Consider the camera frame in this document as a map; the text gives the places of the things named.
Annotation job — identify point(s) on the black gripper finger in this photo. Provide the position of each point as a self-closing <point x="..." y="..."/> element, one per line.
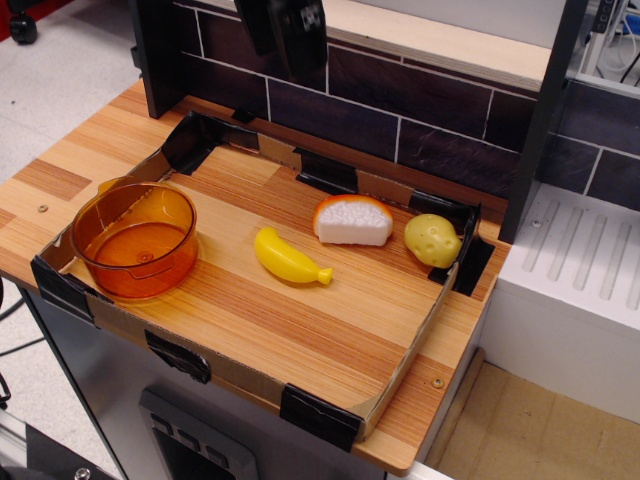
<point x="259" y="19"/>
<point x="299" y="29"/>

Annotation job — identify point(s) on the taped cardboard fence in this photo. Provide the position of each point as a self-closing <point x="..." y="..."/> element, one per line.
<point x="342" y="361"/>

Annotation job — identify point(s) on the orange transparent plastic pot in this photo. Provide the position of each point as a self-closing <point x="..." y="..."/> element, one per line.
<point x="138" y="239"/>

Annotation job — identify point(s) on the yellow toy banana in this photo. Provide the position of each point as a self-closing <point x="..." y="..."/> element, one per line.
<point x="285" y="261"/>

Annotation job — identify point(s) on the black caster wheel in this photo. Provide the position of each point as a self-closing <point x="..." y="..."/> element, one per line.
<point x="23" y="29"/>

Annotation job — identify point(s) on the yellow toy potato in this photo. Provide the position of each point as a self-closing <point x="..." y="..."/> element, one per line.
<point x="433" y="240"/>

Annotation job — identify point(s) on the white toy sink drainboard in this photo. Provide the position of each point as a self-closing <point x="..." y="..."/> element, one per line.
<point x="565" y="310"/>

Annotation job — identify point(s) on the grey toy oven panel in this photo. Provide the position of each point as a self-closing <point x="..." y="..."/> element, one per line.
<point x="189" y="448"/>

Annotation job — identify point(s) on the dark grey right post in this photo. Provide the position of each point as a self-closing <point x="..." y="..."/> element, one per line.
<point x="530" y="167"/>

